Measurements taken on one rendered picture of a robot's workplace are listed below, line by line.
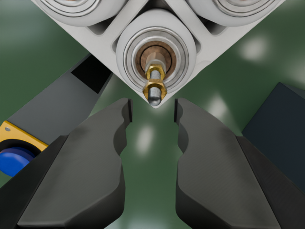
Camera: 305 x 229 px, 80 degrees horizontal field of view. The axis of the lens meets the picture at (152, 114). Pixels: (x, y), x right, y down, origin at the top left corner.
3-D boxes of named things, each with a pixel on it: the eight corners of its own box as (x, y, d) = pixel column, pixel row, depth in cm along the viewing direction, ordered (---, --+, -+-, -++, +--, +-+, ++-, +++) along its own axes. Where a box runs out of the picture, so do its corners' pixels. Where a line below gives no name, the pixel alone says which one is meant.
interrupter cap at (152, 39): (172, 98, 24) (172, 101, 23) (116, 78, 23) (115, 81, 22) (200, 41, 20) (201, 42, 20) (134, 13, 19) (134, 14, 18)
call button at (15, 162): (48, 154, 21) (39, 167, 20) (33, 170, 23) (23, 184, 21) (15, 134, 20) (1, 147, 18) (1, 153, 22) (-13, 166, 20)
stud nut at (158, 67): (143, 67, 18) (142, 70, 17) (158, 59, 18) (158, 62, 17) (152, 84, 19) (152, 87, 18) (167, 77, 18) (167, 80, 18)
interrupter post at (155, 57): (161, 73, 22) (162, 84, 19) (142, 67, 22) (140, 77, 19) (169, 55, 21) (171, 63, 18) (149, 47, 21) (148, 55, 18)
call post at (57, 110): (117, 68, 48) (67, 156, 21) (101, 86, 50) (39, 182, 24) (94, 48, 45) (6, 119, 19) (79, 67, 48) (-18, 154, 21)
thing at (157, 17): (169, 65, 40) (176, 108, 24) (126, 49, 38) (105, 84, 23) (189, 19, 35) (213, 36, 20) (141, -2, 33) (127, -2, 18)
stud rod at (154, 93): (149, 65, 19) (145, 97, 13) (157, 61, 19) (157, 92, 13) (153, 73, 20) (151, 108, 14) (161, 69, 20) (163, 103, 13)
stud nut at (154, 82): (140, 82, 15) (139, 87, 14) (159, 73, 14) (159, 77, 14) (151, 102, 16) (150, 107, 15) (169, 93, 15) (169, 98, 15)
